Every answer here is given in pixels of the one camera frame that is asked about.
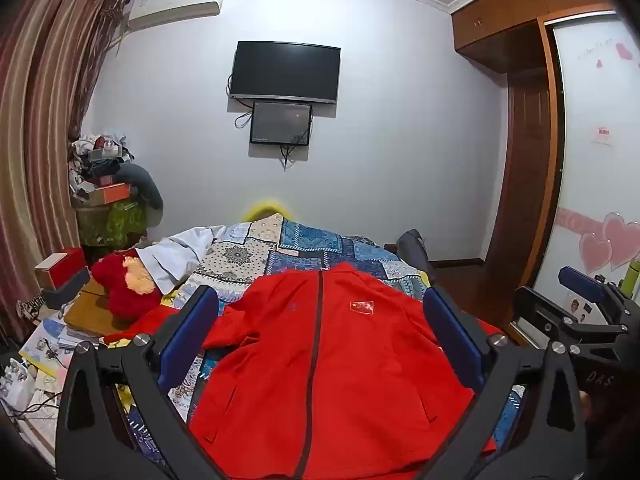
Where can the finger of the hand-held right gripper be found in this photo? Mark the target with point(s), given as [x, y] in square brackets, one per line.
[545, 310]
[582, 282]

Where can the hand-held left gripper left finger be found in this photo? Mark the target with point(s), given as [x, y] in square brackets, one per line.
[192, 330]

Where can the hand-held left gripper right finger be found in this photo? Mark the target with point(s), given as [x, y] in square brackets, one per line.
[450, 330]

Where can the red zip jacket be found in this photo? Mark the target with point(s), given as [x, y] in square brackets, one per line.
[350, 385]

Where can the pile of clothes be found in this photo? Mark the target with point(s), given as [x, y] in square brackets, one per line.
[95, 160]

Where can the pink heart sticker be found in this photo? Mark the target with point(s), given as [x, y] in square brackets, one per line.
[622, 240]
[595, 255]

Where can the white shirt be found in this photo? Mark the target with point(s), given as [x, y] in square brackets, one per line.
[170, 260]

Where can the red plush toy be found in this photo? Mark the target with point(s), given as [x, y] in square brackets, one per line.
[120, 295]

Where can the dark grey bag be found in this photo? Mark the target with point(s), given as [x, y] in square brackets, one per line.
[412, 245]

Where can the brown cardboard box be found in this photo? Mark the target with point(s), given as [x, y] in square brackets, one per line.
[90, 317]

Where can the grey box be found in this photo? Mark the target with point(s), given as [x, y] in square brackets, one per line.
[70, 292]

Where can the blue patchwork blanket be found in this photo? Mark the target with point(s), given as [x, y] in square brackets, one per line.
[300, 255]

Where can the green patterned cloth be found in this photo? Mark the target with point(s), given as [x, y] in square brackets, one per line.
[115, 222]

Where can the red box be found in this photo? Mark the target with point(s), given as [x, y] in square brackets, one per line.
[65, 267]

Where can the yellow plush cushion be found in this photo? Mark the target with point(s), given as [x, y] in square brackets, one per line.
[265, 207]

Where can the pile of papers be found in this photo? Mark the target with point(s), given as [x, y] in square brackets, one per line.
[50, 345]

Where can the red label sticker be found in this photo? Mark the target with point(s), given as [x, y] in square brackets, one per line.
[605, 136]

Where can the orange shoe box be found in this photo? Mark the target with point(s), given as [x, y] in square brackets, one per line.
[110, 194]

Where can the striped brown curtain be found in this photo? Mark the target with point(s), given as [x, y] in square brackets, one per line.
[40, 135]

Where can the wooden wardrobe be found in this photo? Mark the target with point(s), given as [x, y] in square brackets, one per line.
[500, 25]

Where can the white air conditioner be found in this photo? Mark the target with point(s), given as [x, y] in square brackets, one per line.
[175, 7]

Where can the small black wall monitor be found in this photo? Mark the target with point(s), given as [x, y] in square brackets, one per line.
[280, 122]

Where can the black wall television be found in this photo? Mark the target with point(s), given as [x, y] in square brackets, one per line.
[285, 70]

